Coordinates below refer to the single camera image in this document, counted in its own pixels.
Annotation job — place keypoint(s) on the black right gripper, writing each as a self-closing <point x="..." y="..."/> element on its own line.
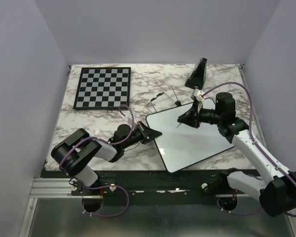
<point x="192" y="117"/>

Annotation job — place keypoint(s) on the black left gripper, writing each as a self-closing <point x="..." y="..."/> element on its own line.
<point x="148" y="134"/>

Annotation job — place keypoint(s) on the white whiteboard black frame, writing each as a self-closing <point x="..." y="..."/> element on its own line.
<point x="184" y="146"/>

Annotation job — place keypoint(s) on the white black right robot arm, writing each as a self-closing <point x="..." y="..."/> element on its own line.
<point x="276" y="189"/>

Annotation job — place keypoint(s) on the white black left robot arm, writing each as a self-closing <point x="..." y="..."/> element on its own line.
<point x="75" y="152"/>

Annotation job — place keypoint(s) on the black wedge eraser block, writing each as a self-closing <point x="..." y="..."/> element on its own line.
<point x="197" y="77"/>

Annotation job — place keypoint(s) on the black white chessboard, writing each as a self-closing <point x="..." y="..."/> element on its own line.
<point x="103" y="88"/>

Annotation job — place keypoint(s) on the aluminium rail frame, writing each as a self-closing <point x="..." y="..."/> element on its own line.
<point x="56" y="213"/>

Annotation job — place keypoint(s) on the black wire whiteboard stand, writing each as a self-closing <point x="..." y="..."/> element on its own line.
<point x="164" y="100"/>

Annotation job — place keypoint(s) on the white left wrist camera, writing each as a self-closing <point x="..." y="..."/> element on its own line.
<point x="130" y="120"/>

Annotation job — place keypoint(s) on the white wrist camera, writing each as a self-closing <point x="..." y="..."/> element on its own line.
<point x="198" y="95"/>
<point x="130" y="120"/>

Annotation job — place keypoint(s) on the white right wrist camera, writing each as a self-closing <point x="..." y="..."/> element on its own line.
<point x="198" y="95"/>

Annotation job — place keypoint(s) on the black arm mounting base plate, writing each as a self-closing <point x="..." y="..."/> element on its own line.
<point x="118" y="188"/>

